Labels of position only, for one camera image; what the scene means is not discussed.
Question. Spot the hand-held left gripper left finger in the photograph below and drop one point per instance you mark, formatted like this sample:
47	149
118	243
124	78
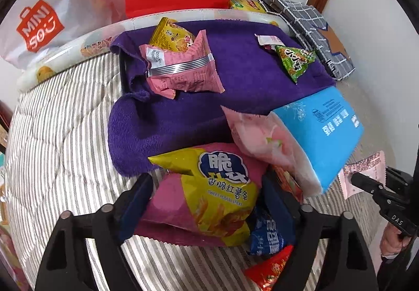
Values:
136	206

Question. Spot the striped quilted mattress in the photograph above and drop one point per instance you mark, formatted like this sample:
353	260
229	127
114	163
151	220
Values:
65	130

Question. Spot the patterned paper roll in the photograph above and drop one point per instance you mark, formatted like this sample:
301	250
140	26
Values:
65	52

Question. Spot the small yellow snack packet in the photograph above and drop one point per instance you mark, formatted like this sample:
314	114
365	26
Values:
167	35

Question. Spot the grey checked cloth with star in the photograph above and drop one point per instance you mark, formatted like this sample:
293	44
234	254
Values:
311	22

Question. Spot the pink and yellow chips bag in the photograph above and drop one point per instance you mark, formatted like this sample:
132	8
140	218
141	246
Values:
203	199

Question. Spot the pink blanket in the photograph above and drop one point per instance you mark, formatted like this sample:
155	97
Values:
9	255

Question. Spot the pink silver-striped snack packet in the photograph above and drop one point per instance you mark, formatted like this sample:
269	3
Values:
190	78

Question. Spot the pale pink snack packet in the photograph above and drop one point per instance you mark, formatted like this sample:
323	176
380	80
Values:
363	165

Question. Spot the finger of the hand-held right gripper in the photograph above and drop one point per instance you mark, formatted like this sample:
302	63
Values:
366	183
399	179

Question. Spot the purple towel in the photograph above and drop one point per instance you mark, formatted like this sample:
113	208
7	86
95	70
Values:
235	81

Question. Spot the person's right hand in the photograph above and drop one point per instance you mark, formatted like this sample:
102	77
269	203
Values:
391	242

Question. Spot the large yellow chips bag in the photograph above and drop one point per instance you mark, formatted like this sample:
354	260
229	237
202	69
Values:
245	4

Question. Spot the green triangular snack packet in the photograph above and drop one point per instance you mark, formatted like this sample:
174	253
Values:
294	61

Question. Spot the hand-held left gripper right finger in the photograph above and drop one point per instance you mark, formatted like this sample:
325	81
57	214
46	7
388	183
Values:
278	202

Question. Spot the blue snack packet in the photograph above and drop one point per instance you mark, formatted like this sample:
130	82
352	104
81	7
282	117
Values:
262	235

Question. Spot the red snack packet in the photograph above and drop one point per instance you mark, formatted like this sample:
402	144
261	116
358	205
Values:
268	273
289	184

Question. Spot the light pink snack packet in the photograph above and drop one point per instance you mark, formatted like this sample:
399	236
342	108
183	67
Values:
262	143

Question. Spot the blue tissue pack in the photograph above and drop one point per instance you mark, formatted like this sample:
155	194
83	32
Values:
320	147

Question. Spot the small white red packet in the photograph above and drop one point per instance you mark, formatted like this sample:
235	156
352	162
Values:
266	39

